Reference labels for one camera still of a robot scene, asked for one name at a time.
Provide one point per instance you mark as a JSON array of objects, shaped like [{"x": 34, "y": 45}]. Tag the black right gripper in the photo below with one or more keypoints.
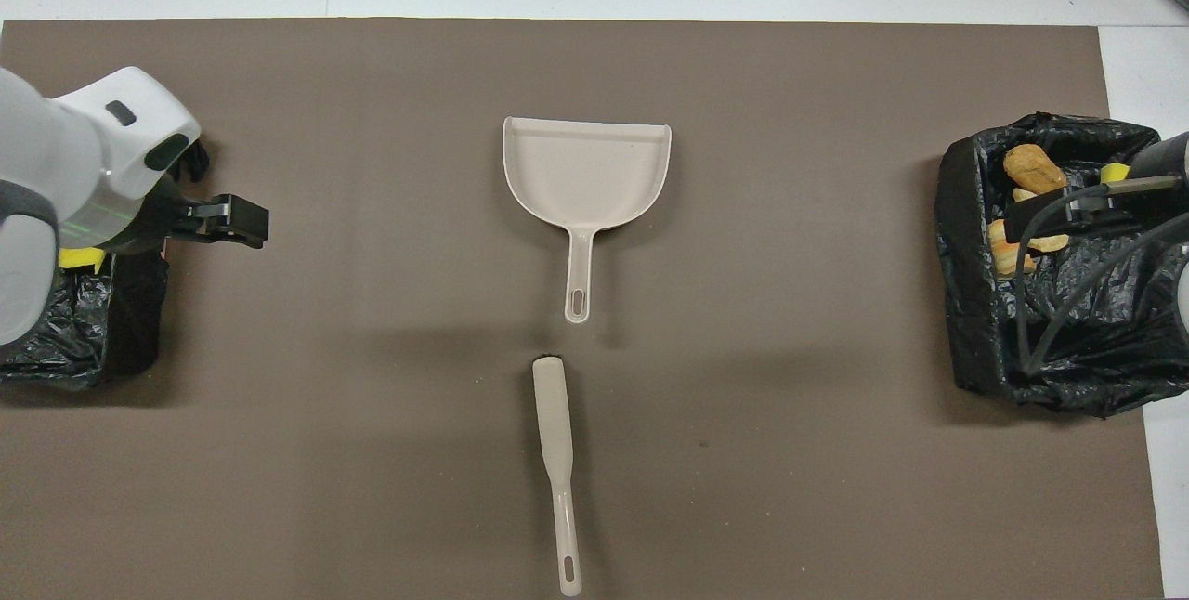
[{"x": 1110, "y": 210}]

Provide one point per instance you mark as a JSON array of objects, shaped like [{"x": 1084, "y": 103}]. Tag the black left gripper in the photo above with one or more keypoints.
[{"x": 163, "y": 219}]

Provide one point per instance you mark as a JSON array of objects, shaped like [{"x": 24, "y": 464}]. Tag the pale bread chunk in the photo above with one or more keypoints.
[{"x": 1050, "y": 243}]

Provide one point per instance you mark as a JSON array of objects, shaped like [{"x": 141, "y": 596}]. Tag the small striped bread piece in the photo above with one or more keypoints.
[{"x": 1003, "y": 258}]

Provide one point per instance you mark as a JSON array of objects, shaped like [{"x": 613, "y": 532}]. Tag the brown bread roll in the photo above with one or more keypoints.
[{"x": 1033, "y": 168}]

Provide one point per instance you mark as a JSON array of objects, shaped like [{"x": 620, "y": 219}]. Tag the thick green yellow sponge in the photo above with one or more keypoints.
[{"x": 1115, "y": 174}]

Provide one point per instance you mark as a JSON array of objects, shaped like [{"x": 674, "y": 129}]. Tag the curled yellow sponge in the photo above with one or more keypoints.
[{"x": 82, "y": 257}]

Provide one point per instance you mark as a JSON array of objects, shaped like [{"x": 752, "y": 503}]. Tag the beige plastic dustpan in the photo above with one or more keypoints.
[{"x": 585, "y": 173}]

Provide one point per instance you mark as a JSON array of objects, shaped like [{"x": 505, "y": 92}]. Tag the beige hand brush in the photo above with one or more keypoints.
[{"x": 555, "y": 433}]

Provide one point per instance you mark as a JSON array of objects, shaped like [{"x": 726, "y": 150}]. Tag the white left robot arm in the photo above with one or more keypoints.
[{"x": 56, "y": 163}]

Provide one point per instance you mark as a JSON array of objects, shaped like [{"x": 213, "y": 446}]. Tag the black bag lined pink bin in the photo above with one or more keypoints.
[{"x": 65, "y": 331}]

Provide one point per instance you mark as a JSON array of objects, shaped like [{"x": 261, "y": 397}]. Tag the brown paper table mat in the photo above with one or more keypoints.
[{"x": 594, "y": 489}]

